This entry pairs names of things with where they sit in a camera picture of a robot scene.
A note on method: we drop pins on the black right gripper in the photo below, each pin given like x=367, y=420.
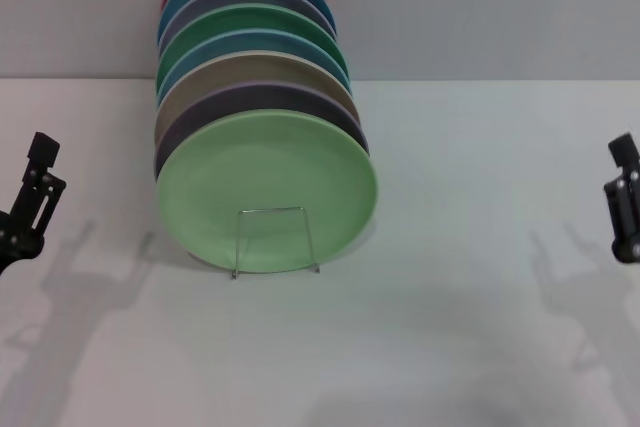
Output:
x=630, y=252

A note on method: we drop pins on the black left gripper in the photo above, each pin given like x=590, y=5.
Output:
x=15, y=244

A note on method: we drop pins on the light green plate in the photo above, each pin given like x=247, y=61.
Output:
x=265, y=167

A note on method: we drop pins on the lavender plate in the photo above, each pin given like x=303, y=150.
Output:
x=210, y=112

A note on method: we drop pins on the beige plate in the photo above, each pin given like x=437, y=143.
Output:
x=225, y=72

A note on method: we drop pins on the light blue plate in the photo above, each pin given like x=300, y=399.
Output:
x=220, y=44

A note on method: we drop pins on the dark green plate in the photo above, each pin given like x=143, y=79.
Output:
x=250, y=19

